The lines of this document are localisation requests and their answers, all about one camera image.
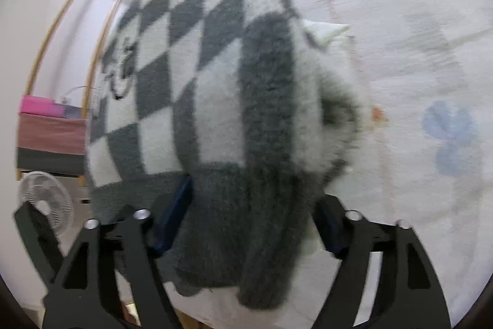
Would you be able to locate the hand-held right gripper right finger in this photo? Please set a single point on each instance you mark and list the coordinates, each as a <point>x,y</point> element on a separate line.
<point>327,227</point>

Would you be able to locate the white electric fan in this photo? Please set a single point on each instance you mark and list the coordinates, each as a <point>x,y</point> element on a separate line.
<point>48,198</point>

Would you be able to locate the folded white cloth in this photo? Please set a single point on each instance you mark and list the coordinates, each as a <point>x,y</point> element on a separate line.
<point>327,32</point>

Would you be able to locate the pink grey towel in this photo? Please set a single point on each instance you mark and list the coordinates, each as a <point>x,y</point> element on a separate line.
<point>50,136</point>

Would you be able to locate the wooden wall rail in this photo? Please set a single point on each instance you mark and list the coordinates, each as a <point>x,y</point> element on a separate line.
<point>57,16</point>
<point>106,24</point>

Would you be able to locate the grey white checkered cardigan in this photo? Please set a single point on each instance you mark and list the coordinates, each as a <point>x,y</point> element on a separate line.
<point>231,101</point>

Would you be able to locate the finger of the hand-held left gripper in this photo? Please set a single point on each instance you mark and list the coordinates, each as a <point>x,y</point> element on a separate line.
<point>34,232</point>

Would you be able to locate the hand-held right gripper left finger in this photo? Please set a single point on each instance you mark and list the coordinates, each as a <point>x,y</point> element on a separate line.
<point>177,205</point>

